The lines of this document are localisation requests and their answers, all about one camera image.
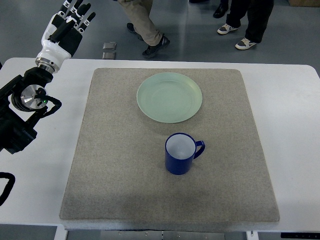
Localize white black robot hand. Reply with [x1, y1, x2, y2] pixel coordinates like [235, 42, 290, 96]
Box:
[35, 0, 96, 74]

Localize blue mug white inside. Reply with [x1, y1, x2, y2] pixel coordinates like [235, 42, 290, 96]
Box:
[164, 132, 206, 175]

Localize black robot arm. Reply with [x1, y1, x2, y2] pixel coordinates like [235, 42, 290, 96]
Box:
[0, 66, 62, 154]

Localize upper metal floor plate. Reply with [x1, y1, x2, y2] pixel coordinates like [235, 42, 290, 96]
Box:
[102, 42, 117, 50]

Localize light green plate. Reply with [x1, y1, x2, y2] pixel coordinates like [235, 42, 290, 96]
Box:
[136, 72, 203, 124]

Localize person in khaki trousers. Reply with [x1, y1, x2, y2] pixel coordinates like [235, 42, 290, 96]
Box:
[118, 0, 170, 59]

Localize grey felt mat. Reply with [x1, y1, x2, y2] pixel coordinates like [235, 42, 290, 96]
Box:
[60, 68, 280, 232]

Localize black leather shoe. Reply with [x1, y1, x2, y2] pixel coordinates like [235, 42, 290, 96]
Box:
[212, 0, 229, 19]

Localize person in black trousers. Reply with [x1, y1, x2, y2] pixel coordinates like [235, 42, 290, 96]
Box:
[217, 0, 274, 50]

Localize cardboard box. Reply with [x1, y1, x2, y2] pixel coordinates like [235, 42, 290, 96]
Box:
[288, 0, 320, 8]

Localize black cable loop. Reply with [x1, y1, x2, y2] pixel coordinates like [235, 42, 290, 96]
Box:
[0, 171, 16, 207]

